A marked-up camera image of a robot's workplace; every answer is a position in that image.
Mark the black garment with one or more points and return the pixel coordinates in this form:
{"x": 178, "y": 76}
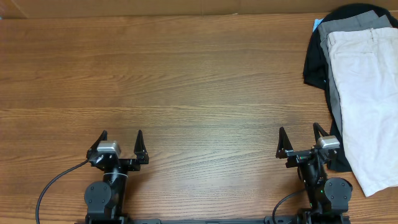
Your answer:
{"x": 314, "y": 72}

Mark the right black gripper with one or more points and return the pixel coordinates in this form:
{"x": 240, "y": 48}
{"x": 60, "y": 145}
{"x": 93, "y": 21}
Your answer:
{"x": 303, "y": 156}

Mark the light blue garment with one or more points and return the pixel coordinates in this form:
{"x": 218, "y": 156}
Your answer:
{"x": 316, "y": 23}

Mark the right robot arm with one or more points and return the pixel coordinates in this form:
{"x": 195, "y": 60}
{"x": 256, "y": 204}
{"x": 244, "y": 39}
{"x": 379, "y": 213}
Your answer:
{"x": 328, "y": 197}

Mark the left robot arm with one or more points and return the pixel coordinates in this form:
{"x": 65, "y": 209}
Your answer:
{"x": 105, "y": 198}

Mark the grey shorts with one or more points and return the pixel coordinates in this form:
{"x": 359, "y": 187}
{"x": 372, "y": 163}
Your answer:
{"x": 366, "y": 20}

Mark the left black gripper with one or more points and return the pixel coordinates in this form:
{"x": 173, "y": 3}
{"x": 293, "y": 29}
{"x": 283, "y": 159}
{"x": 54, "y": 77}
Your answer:
{"x": 142, "y": 158}

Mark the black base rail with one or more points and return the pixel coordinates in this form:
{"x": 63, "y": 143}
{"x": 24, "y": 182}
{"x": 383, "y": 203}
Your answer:
{"x": 211, "y": 221}

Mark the beige khaki shorts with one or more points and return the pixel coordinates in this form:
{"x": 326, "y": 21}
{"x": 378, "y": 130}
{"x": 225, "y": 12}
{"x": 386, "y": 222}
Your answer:
{"x": 364, "y": 66}

